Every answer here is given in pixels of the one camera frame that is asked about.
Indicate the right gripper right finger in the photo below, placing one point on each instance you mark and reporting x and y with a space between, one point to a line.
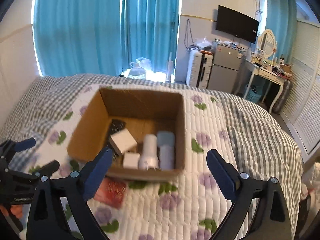
271 218

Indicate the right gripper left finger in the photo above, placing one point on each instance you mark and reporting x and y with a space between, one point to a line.
47 219

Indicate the red patterned card box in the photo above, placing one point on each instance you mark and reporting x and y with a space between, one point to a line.
111 192

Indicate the white charger adapter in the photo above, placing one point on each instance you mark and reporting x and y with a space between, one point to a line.
131 160

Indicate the white rectangular box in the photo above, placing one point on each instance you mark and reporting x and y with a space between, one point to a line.
122 142

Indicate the black remote control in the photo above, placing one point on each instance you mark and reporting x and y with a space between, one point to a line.
115 126

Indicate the white cylindrical plug device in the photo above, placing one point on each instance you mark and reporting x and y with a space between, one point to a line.
148 159

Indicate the light blue earbuds case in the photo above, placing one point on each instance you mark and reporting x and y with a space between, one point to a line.
166 145

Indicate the person's left hand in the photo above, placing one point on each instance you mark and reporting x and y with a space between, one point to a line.
16 210

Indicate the grey checkered bedsheet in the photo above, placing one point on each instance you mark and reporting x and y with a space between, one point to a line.
262 148

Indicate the white floral quilt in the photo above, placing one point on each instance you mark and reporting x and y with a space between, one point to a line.
186 207

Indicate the white louvered wardrobe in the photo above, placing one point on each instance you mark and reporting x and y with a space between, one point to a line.
301 110

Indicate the brown cardboard box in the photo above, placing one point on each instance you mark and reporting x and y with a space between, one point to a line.
144 128

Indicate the white dressing table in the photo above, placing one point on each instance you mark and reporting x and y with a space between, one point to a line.
263 83

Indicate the clear water jug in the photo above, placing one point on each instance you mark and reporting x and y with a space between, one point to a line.
139 68

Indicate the silver mini fridge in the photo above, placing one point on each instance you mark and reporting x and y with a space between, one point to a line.
225 67

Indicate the white suitcase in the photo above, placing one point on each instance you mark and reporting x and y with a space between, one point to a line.
199 68

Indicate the blue window curtain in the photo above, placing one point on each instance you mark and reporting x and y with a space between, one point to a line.
103 36

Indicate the oval vanity mirror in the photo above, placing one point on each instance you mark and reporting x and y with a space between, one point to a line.
267 43

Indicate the blue corner curtain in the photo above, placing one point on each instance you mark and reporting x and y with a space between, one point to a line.
282 20

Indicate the black wall television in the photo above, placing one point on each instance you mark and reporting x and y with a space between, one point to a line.
237 24

